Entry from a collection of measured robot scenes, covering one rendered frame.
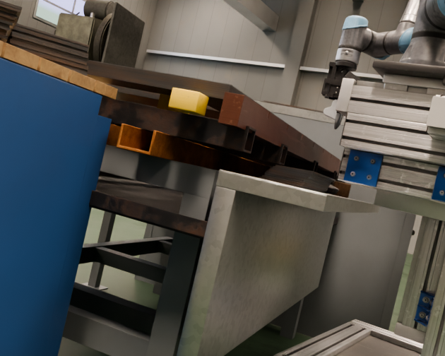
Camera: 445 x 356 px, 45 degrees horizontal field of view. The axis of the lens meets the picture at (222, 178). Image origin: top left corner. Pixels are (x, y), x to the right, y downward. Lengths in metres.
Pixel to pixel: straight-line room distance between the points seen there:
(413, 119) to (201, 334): 0.77
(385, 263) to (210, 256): 1.68
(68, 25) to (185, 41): 3.16
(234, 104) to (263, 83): 9.87
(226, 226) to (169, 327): 0.29
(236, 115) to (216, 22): 10.87
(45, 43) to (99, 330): 0.62
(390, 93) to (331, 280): 1.34
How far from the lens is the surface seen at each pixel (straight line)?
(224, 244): 0.98
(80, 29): 9.78
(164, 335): 1.18
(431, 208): 1.54
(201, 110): 1.06
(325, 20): 10.79
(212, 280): 0.99
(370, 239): 2.59
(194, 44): 12.01
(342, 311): 2.64
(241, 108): 1.02
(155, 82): 1.14
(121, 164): 1.20
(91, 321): 1.27
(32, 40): 1.05
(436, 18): 1.46
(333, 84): 1.79
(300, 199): 0.93
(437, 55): 1.47
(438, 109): 1.31
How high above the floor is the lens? 0.68
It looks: 1 degrees down
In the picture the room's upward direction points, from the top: 13 degrees clockwise
